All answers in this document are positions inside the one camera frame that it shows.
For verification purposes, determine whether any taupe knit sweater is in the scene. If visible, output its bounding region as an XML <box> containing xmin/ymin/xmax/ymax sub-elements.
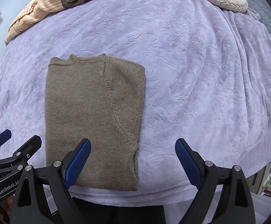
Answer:
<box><xmin>45</xmin><ymin>54</ymin><xmax>145</xmax><ymax>191</ymax></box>

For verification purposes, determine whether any lavender embossed bed blanket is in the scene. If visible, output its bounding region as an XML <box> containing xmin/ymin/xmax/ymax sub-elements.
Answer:
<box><xmin>0</xmin><ymin>0</ymin><xmax>271</xmax><ymax>206</ymax></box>

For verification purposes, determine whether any beige striped garment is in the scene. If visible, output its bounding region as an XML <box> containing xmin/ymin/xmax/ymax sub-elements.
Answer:
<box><xmin>4</xmin><ymin>0</ymin><xmax>64</xmax><ymax>45</ymax></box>

